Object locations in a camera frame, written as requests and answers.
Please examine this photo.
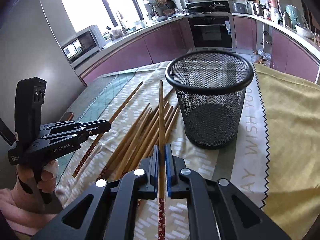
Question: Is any wooden chopstick red end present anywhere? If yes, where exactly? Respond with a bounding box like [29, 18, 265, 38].
[158, 80, 165, 239]

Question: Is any left hand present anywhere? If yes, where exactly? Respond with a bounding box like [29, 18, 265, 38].
[11, 159, 58, 213]

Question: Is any brown phone on table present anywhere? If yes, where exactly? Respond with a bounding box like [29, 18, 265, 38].
[60, 112, 74, 122]

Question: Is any patterned beige green tablecloth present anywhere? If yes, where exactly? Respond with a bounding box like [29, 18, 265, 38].
[53, 61, 270, 240]

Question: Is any white microwave oven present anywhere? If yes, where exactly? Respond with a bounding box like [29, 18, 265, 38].
[61, 25, 106, 68]

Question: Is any black mesh utensil cup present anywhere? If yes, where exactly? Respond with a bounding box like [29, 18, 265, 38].
[165, 50, 254, 150]

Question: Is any yellow cloth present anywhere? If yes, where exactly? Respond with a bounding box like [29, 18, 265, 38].
[255, 64, 319, 239]

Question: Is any pink lower cabinets left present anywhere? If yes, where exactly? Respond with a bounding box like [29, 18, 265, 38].
[80, 17, 193, 85]

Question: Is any window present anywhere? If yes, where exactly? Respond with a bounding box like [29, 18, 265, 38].
[61, 0, 146, 33]

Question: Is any plastic bag on floor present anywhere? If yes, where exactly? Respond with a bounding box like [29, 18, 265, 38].
[251, 49, 271, 67]

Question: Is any black built-in oven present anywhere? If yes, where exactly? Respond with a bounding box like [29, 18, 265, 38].
[188, 14, 235, 51]

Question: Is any black range hood stove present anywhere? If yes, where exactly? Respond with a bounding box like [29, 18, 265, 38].
[184, 0, 231, 14]

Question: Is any steel stock pot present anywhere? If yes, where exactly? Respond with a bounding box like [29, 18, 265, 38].
[251, 2, 266, 17]

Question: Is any teal bag on counter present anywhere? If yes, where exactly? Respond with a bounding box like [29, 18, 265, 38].
[285, 4, 305, 29]

